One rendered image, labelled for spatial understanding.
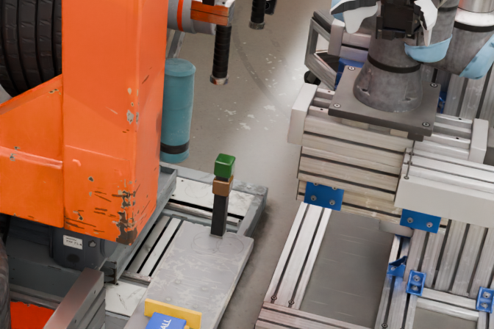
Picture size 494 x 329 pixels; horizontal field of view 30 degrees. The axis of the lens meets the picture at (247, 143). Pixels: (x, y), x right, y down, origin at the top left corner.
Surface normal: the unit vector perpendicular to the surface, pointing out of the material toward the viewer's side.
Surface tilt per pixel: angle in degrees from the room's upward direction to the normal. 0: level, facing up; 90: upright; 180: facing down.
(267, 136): 0
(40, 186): 90
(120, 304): 0
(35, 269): 90
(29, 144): 90
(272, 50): 0
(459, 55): 87
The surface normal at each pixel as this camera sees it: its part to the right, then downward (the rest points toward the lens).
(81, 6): -0.27, 0.48
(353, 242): 0.10, -0.85
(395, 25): -0.49, 0.42
